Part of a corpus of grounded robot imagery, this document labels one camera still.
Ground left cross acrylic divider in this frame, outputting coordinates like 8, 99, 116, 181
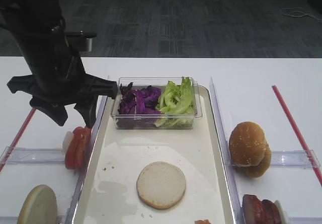
1, 146, 65, 165

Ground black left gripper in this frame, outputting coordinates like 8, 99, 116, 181
7, 36, 118, 128

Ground white serving tray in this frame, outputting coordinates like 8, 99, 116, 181
66, 86, 236, 223

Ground sesame top bun rear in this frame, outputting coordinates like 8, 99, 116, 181
241, 144, 272, 178

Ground small orange food crumb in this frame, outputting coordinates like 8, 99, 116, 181
194, 219, 211, 224

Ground right cross acrylic divider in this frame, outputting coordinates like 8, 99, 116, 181
270, 150, 320, 169

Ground clear acrylic divider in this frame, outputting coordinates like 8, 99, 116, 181
57, 96, 109, 223
209, 77, 245, 223

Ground clear plastic salad box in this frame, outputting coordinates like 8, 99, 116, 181
111, 77, 202, 129

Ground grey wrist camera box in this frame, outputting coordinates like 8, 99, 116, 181
65, 31, 97, 52

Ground sesame bun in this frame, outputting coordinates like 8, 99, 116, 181
228, 121, 267, 167
241, 144, 272, 178

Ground cross acrylic divider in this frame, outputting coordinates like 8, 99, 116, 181
270, 150, 320, 169
1, 146, 65, 165

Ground red tape strip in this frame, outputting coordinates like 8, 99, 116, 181
272, 85, 321, 184
0, 108, 36, 171

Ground sesame top bun front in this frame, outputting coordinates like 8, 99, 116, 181
228, 121, 267, 167

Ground brown meat patty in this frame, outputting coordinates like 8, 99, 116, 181
242, 194, 266, 224
262, 199, 282, 224

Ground upright bun half left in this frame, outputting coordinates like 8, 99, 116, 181
17, 184, 58, 224

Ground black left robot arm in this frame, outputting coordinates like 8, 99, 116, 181
1, 0, 118, 128

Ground bottom bun slice on tray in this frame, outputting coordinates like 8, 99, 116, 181
136, 161, 187, 209

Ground purple cabbage leaves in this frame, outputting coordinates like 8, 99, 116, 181
118, 82, 162, 115

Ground white cable on floor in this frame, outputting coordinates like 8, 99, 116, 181
281, 7, 322, 22

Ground right red tape strip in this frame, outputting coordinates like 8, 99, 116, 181
272, 85, 321, 184

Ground right clear acrylic divider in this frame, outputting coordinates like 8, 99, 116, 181
209, 77, 245, 223

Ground left clear acrylic divider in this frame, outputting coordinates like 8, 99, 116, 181
57, 96, 109, 223

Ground green lettuce leaves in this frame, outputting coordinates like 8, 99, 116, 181
154, 77, 195, 128

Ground left red tape strip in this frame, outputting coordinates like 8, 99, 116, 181
0, 108, 36, 171

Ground white patty holder block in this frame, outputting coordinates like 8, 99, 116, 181
274, 200, 291, 224

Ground white tomato holder block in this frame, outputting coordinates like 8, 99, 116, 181
62, 131, 73, 152

